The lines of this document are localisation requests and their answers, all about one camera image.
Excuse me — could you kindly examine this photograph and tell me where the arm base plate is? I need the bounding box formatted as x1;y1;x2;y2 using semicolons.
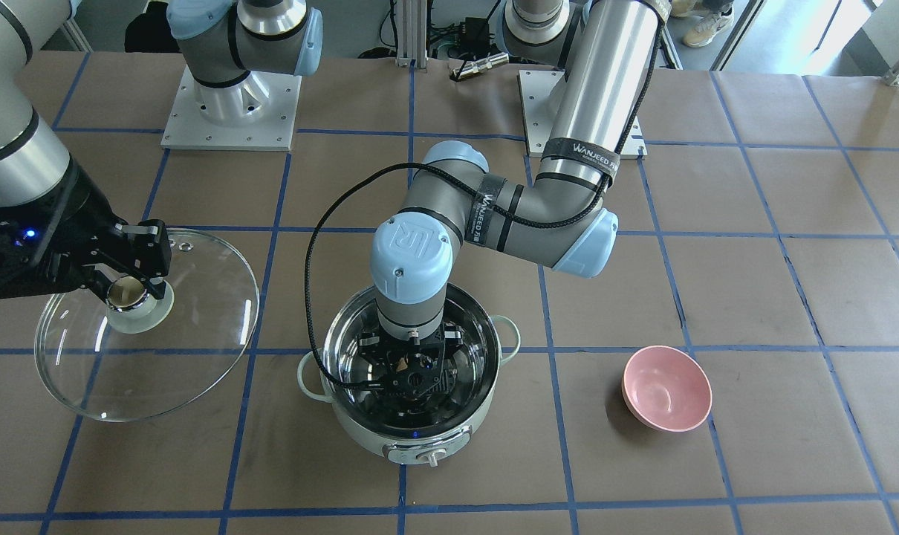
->
160;70;302;152
518;70;629;158

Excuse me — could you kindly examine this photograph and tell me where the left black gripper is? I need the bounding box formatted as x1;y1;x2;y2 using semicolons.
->
357;326;464;417

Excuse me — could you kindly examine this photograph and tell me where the aluminium frame post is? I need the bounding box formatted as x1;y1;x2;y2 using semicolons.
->
393;0;429;70

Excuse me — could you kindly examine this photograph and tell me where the pink plastic bowl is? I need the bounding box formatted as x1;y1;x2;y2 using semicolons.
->
620;346;713;433

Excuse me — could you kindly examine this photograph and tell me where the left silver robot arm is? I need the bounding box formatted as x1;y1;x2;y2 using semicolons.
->
351;1;672;404

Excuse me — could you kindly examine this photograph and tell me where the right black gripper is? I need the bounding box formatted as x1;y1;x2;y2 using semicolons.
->
0;161;171;305

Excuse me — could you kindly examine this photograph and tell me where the pale green cooking pot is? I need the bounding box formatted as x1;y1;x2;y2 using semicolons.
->
296;285;522;467

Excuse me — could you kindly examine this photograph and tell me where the glass pot lid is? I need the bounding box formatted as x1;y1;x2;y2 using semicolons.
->
34;228;259;422

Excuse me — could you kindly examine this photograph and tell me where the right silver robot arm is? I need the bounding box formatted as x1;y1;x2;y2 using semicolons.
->
0;1;323;301

